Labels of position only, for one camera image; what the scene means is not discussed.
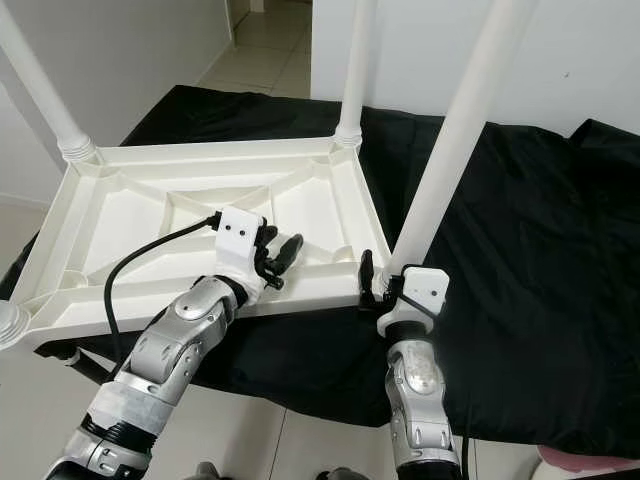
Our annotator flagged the white plastic table top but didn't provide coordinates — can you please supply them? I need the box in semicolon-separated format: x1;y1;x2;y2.
15;137;393;341

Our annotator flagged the white plastic table leg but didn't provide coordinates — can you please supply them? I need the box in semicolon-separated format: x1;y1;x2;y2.
335;0;379;149
0;5;99;163
388;0;541;276
0;300;31;351

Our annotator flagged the red chair seat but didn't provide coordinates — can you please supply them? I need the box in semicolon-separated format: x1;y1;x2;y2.
535;445;640;473

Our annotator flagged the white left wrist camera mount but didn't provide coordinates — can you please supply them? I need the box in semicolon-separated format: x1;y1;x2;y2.
210;208;266;286

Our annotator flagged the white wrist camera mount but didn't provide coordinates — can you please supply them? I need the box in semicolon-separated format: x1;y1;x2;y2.
210;208;266;286
378;266;449;336

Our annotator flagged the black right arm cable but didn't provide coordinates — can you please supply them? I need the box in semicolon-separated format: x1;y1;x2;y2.
390;285;471;471

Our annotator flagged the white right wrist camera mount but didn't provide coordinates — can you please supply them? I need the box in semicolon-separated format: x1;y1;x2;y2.
378;266;449;336

